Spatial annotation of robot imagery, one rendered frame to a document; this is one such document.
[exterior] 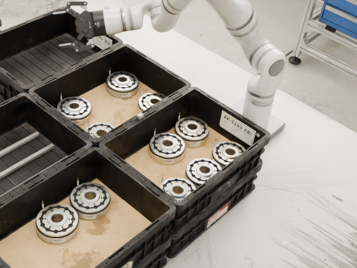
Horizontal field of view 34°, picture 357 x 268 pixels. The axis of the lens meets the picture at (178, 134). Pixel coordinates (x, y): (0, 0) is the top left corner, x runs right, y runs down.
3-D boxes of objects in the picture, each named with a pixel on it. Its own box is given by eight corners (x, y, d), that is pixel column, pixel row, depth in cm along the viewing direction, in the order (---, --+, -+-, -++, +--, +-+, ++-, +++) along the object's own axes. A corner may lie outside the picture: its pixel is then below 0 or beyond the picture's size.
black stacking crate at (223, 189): (189, 115, 184) (193, 86, 176) (264, 164, 171) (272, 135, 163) (96, 175, 160) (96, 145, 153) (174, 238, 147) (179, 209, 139)
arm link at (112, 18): (109, 36, 179) (128, 33, 179) (107, 38, 168) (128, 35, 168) (103, 7, 177) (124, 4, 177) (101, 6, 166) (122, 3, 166)
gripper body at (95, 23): (104, 7, 166) (71, 11, 166) (109, 36, 168) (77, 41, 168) (105, 7, 174) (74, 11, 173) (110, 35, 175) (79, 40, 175)
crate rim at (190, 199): (193, 91, 178) (194, 84, 176) (271, 140, 164) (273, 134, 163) (95, 150, 154) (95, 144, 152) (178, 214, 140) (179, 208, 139)
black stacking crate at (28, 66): (67, 34, 211) (66, 6, 203) (123, 71, 197) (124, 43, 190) (-29, 76, 187) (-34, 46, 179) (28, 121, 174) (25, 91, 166)
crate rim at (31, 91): (125, 48, 191) (125, 42, 189) (193, 91, 178) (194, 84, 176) (26, 97, 167) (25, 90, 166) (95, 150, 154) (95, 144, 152)
